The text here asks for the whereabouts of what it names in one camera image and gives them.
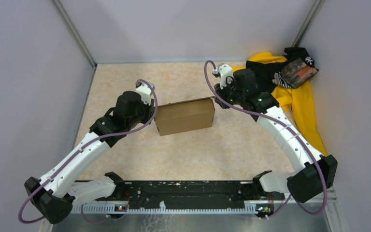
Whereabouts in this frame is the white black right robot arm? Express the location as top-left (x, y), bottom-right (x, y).
top-left (209, 63), bottom-right (338, 203)

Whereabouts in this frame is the yellow cloth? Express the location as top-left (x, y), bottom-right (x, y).
top-left (231, 52), bottom-right (328, 158)

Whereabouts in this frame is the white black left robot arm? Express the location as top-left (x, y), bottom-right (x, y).
top-left (17, 87), bottom-right (158, 224)

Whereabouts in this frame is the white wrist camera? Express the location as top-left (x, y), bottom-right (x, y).
top-left (212, 63), bottom-right (234, 89)
top-left (135, 80), bottom-right (155, 106)

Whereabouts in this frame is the black cloth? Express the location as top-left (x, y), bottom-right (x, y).
top-left (245, 47), bottom-right (311, 81)

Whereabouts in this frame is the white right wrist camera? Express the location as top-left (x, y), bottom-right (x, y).
top-left (212, 63), bottom-right (234, 89)

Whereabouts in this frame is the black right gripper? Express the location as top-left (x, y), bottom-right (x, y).
top-left (214, 78), bottom-right (244, 109)

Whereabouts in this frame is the patterned grey pouch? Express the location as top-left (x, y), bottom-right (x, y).
top-left (272, 56), bottom-right (319, 89)

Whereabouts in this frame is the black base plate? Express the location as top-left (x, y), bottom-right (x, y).
top-left (99, 180), bottom-right (285, 210)

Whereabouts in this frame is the aluminium frame rail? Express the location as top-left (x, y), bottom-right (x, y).
top-left (38, 181), bottom-right (349, 232)

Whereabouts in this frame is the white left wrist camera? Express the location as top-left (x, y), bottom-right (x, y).
top-left (135, 80), bottom-right (155, 106)

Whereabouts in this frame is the brown cardboard box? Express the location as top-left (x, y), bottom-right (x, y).
top-left (155, 97), bottom-right (215, 136)

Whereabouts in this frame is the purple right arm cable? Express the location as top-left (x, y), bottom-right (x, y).
top-left (203, 59), bottom-right (328, 220)

